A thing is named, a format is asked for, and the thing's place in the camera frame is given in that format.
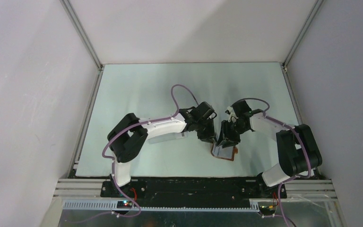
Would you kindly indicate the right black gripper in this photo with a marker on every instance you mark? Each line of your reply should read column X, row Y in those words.
column 225, row 137

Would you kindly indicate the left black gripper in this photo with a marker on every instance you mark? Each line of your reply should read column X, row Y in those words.
column 210, row 136

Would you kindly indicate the brown leather card holder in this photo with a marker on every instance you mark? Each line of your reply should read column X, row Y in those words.
column 223, row 153

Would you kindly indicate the clear plastic card box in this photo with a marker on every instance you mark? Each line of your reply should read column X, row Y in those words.
column 167, row 137

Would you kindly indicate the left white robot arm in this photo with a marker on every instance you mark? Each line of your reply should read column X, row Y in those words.
column 127, row 138

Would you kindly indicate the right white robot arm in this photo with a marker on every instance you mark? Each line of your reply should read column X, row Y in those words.
column 297, row 150

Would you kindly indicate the right circuit board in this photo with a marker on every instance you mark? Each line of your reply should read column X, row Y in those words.
column 268, row 208

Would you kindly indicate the circuit board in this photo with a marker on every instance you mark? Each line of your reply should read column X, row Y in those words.
column 124, row 204
column 268, row 208

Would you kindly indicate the left circuit board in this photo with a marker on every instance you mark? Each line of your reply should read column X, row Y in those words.
column 124, row 204

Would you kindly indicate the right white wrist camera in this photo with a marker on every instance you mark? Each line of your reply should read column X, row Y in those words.
column 231, row 114

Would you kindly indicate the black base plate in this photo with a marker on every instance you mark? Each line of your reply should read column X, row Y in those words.
column 193, row 192

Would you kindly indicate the aluminium frame rail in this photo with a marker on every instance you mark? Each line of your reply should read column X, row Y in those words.
column 84, row 194

